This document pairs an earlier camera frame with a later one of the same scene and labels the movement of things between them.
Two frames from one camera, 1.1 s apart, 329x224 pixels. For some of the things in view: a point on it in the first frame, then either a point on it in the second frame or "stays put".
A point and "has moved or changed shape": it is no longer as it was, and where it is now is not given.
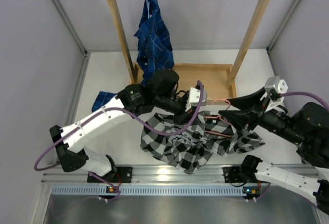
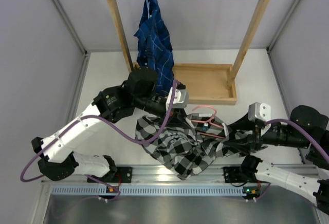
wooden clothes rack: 220,80 stays put
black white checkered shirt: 189,141 has moved or changed shape
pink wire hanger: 220,116 → 209,120
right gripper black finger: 248,101 → 242,124
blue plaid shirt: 154,53 stays put
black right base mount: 233,174 stays put
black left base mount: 122,174 stays put
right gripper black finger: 240,119 → 242,145
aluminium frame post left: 65,14 stays put
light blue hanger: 149,15 stays put
